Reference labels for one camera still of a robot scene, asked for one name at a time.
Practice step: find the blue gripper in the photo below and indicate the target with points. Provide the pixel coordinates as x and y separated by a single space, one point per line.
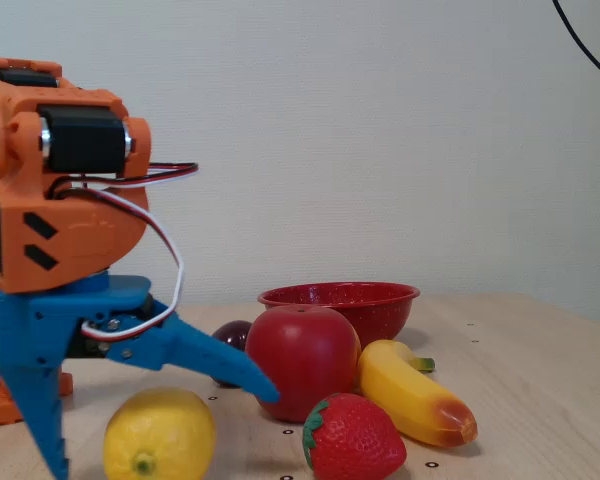
40 325

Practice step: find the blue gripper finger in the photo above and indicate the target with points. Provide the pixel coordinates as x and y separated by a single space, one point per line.
205 357

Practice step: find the yellow plastic lemon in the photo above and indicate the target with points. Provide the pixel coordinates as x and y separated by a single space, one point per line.
160 435

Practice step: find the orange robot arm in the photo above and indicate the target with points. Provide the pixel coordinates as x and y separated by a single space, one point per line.
95 240

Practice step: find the orange robot base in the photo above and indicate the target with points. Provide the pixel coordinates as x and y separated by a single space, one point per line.
0 405

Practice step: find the red speckled bowl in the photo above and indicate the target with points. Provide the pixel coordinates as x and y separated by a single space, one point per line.
375 310

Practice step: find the dark purple plastic plum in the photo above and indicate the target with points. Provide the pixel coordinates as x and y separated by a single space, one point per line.
233 334

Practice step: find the red plastic apple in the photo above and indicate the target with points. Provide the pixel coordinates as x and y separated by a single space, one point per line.
302 360

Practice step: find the orange plastic apricot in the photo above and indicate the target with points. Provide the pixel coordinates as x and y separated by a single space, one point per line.
358 357

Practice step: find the red plastic strawberry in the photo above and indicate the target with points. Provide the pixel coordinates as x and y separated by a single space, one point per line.
352 440

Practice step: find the yellow plastic banana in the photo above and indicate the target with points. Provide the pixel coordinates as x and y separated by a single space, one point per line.
405 390

